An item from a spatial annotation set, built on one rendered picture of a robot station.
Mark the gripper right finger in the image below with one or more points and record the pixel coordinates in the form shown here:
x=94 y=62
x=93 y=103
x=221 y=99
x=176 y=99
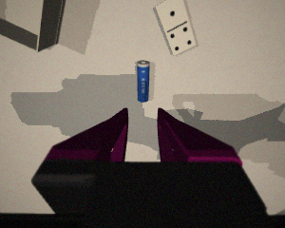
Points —
x=189 y=143

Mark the white domino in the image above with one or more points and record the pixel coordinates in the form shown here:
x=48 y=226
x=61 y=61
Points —
x=176 y=25

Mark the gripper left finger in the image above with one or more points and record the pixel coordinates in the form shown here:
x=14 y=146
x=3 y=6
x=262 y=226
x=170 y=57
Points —
x=96 y=142

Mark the grey three-compartment tray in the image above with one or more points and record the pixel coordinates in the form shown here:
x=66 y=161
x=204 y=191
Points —
x=19 y=22

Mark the blue aa battery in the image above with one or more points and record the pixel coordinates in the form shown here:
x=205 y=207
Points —
x=143 y=68

